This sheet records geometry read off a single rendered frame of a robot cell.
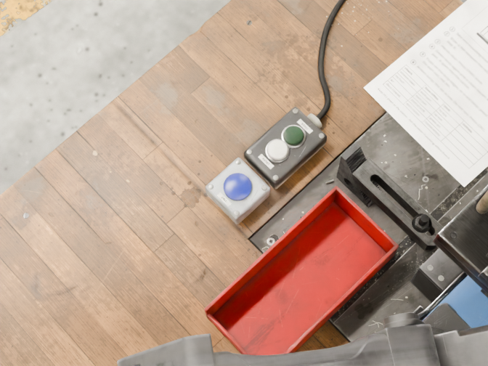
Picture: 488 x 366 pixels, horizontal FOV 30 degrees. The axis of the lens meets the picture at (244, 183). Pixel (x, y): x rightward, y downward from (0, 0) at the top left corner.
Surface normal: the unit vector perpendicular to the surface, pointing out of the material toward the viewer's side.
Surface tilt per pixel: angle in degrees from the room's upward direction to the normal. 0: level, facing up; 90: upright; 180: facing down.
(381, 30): 0
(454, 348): 21
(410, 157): 0
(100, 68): 0
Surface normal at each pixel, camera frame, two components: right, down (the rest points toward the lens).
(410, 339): 0.36, -0.36
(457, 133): -0.02, -0.33
